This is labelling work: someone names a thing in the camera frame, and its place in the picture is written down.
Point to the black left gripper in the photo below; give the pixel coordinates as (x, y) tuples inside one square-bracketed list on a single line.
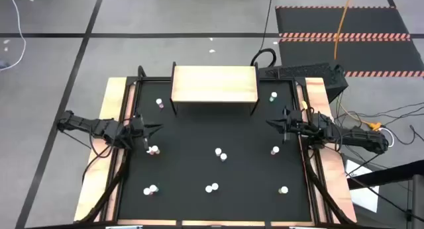
[(137, 131)]

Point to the black table mat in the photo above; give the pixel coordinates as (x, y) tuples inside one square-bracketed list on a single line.
[(198, 176)]

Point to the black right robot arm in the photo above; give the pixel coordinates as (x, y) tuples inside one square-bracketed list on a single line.
[(357, 138)]

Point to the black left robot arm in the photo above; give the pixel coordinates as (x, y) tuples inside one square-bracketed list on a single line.
[(92, 124)]

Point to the blue medicine bottle white cap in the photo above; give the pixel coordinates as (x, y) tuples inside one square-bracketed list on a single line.
[(223, 156), (153, 188), (274, 94)]

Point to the red medicine bottle white cap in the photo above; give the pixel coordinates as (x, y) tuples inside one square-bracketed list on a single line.
[(149, 151), (146, 191), (215, 186)]

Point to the black striped floor mat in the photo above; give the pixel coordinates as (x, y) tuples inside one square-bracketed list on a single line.
[(371, 20)]

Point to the wooden shelf black legs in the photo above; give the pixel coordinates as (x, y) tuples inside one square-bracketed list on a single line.
[(215, 86)]

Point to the black desk edge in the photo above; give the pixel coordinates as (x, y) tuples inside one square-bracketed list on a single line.
[(397, 171)]

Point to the purple medicine bottle white cap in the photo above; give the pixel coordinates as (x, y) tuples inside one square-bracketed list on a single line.
[(275, 149), (155, 149), (159, 101)]

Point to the silver bracket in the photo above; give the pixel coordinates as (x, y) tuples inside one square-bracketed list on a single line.
[(124, 227), (303, 227)]

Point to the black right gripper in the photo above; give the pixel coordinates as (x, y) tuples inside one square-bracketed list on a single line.
[(293, 123)]

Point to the grey metal post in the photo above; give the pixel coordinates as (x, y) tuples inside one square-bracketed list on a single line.
[(418, 202)]

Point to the white paper sheet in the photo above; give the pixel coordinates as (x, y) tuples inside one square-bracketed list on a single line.
[(364, 196)]

